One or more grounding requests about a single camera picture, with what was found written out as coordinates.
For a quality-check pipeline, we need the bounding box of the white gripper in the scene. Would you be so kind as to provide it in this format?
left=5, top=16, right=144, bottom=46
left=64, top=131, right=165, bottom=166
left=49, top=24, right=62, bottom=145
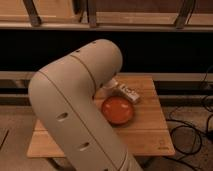
left=115, top=84, right=140, bottom=104

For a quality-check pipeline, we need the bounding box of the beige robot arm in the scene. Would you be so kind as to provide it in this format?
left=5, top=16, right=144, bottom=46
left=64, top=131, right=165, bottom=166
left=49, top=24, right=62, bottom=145
left=28, top=39, right=143, bottom=171

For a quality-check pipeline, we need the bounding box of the orange ceramic bowl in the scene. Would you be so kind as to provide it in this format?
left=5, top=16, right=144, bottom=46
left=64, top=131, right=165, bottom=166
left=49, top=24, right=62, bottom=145
left=101, top=96, right=134, bottom=125

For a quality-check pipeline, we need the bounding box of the small wooden table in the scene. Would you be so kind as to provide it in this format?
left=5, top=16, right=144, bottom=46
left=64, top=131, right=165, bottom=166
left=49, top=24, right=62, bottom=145
left=27, top=75, right=175, bottom=158

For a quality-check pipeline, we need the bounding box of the wooden shelf rack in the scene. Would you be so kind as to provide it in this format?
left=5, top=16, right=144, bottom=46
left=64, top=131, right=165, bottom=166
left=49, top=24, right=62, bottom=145
left=0, top=0, right=213, bottom=32

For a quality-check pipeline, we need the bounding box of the black floor cable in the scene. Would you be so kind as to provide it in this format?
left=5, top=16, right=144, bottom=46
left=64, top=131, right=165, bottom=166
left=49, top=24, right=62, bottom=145
left=159, top=64, right=213, bottom=171

